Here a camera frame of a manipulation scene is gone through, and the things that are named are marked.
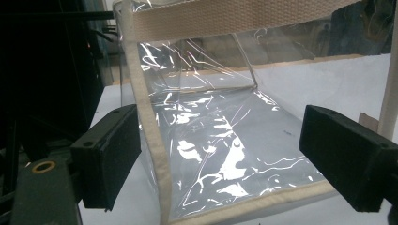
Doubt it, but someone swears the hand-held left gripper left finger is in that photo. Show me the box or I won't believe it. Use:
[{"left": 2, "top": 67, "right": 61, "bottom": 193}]
[{"left": 69, "top": 103, "right": 143, "bottom": 212}]

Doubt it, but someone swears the clear plastic bag beige trim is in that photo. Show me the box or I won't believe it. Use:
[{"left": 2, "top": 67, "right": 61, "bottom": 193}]
[{"left": 112, "top": 0, "right": 398, "bottom": 225}]

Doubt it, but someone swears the dark metal stand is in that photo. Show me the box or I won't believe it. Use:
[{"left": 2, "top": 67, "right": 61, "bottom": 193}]
[{"left": 0, "top": 0, "right": 115, "bottom": 148}]

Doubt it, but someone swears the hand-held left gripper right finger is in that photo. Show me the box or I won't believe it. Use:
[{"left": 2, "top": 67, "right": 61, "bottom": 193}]
[{"left": 298, "top": 104, "right": 398, "bottom": 213}]

